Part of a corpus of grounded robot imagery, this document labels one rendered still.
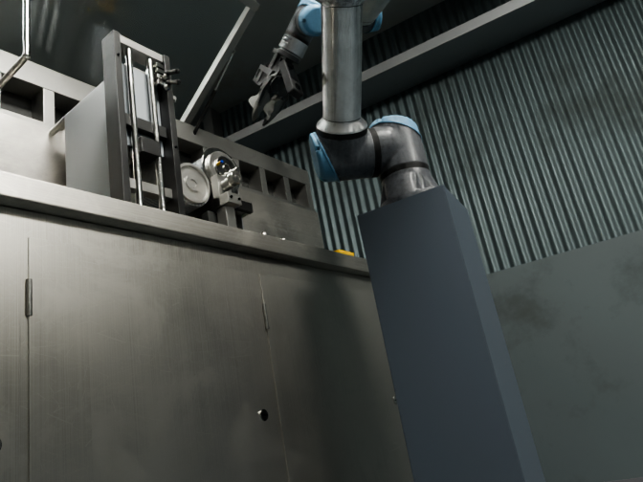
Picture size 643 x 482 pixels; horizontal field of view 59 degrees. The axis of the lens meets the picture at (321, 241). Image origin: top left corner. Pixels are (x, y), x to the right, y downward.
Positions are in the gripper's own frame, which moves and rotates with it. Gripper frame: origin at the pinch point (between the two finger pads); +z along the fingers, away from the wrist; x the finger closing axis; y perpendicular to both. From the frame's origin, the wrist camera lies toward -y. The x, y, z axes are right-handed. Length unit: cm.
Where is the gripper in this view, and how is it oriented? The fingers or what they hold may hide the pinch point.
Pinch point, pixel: (261, 120)
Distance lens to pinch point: 166.5
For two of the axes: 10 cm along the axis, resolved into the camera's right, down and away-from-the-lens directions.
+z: -4.7, 8.6, 2.1
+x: -6.2, -1.6, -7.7
